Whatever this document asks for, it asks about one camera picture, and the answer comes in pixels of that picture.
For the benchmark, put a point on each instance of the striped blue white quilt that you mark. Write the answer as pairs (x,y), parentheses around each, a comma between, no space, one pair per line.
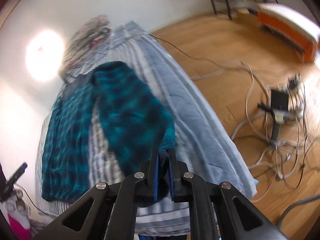
(200,139)

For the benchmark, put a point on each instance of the folded floral comforter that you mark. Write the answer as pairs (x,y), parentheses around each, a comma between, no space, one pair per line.
(83,44)

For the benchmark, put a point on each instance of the left forearm pink sleeve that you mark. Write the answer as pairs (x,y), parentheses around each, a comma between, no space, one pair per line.
(19,230)

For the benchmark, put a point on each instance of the bright ring light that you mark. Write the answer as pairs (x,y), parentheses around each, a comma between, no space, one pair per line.
(43,55)

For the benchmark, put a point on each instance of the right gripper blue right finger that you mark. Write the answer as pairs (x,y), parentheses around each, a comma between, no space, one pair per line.
(174,175)

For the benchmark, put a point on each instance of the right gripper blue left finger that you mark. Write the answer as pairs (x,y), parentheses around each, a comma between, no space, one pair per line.
(152,179)

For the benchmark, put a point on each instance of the orange bench with white cushion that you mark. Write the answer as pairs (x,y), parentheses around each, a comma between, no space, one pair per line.
(293,25)

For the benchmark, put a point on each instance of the black device on floor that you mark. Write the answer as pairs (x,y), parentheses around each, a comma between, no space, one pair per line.
(286,104)

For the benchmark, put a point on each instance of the teal plaid fleece jacket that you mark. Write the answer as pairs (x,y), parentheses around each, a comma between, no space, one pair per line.
(133,121)

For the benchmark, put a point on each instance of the striped trouser legs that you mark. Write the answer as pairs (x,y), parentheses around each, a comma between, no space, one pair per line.
(37,226)

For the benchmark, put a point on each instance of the left hand white glove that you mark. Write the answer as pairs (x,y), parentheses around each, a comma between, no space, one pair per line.
(18,209)

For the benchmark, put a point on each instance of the black clothes rack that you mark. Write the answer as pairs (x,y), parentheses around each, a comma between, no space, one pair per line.
(232,0)

